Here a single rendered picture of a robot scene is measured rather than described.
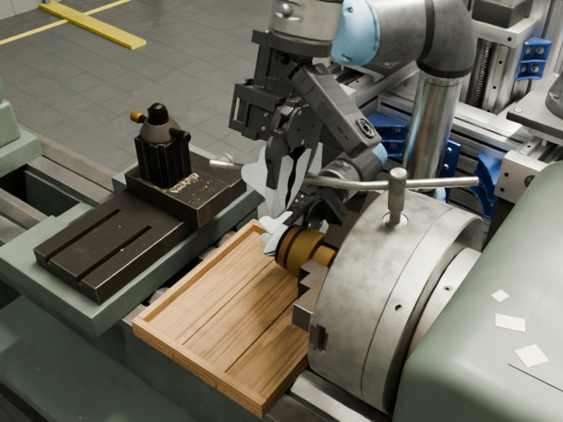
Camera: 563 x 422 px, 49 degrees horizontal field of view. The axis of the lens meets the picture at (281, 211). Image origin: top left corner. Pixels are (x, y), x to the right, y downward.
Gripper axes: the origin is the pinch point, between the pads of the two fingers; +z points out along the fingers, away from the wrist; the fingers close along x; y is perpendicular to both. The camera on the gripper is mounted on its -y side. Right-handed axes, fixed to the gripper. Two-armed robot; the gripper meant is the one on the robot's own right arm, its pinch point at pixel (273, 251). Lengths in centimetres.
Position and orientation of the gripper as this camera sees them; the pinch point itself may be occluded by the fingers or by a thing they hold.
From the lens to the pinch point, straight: 100.2
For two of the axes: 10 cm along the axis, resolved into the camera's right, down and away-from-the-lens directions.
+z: -6.1, 5.0, -6.2
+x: 0.0, -7.8, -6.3
